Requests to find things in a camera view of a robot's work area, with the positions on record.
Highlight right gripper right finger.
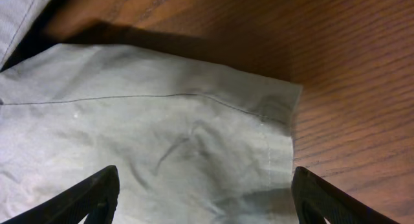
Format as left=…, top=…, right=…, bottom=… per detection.
left=291, top=166, right=397, bottom=224

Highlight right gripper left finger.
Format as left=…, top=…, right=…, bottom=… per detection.
left=4, top=165, right=120, bottom=224

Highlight khaki green shorts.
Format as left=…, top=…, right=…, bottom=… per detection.
left=0, top=0, right=303, bottom=224

